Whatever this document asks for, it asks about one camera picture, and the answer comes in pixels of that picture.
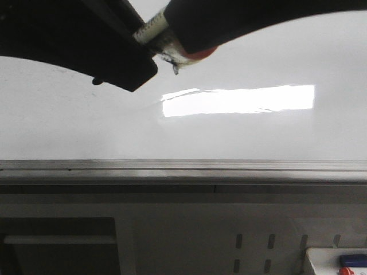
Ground blue eraser block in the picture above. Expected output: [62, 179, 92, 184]
[339, 254, 367, 268]

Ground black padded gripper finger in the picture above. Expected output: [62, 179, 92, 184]
[166, 0, 366, 53]

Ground white slotted bracket panel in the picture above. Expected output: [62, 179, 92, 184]
[231, 218, 343, 274]

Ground aluminium whiteboard tray rail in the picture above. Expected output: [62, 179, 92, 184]
[1, 159, 366, 194]

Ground white whiteboard marker black tip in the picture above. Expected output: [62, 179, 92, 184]
[132, 8, 169, 45]

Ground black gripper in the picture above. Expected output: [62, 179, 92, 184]
[1, 1, 158, 92]

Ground white whiteboard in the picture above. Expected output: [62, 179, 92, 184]
[1, 11, 366, 160]

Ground white storage box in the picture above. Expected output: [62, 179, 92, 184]
[303, 247, 366, 274]

